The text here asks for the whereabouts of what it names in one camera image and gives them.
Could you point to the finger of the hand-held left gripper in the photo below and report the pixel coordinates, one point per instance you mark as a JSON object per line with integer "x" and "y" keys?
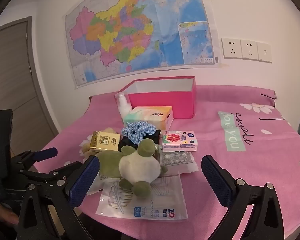
{"x": 46, "y": 153}
{"x": 60, "y": 172}

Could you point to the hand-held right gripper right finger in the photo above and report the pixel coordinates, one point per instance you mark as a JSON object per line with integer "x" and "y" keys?
{"x": 217, "y": 182}

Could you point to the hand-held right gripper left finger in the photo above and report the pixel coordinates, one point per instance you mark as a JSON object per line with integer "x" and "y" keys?
{"x": 85, "y": 182}

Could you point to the white wet wipe packet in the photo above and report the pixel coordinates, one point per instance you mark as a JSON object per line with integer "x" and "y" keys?
{"x": 177, "y": 160}

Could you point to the green turtle plush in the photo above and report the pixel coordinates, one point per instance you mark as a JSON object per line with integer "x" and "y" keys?
{"x": 137, "y": 165}

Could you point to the black scrunchie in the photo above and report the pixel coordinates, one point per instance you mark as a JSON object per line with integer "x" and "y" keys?
{"x": 125, "y": 142}

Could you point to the floral pocket tissue pack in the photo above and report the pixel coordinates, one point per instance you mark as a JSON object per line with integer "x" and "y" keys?
{"x": 177, "y": 141}

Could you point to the blue gingham scrunchie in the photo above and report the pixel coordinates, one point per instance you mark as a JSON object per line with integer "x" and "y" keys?
{"x": 137, "y": 132}

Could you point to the pastel tissue pack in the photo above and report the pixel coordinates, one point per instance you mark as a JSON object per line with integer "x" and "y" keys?
{"x": 150, "y": 115}

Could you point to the pink cardboard box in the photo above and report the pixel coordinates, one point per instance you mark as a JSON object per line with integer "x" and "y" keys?
{"x": 165, "y": 102}

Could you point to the person's left hand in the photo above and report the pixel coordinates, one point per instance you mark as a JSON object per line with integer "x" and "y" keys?
{"x": 5, "y": 215}

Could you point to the clear plastic packet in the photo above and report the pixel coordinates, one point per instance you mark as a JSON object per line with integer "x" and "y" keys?
{"x": 101, "y": 181}

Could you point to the gold tissue pack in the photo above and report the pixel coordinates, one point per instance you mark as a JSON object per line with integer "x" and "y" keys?
{"x": 105, "y": 141}

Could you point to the pink printed sheet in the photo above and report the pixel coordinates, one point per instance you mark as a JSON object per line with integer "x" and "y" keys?
{"x": 252, "y": 142}

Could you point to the cotton swab bag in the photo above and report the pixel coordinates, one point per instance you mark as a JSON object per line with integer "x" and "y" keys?
{"x": 160, "y": 200}

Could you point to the brown door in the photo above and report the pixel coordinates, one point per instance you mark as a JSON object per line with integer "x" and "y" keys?
{"x": 15, "y": 80}

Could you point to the white spray bottle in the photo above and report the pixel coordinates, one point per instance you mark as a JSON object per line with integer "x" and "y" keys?
{"x": 123, "y": 107}

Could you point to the white wall socket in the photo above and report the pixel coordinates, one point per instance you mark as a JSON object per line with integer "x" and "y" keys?
{"x": 231, "y": 48}
{"x": 249, "y": 50}

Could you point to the colourful wall map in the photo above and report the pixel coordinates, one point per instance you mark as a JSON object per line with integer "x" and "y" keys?
{"x": 140, "y": 30}

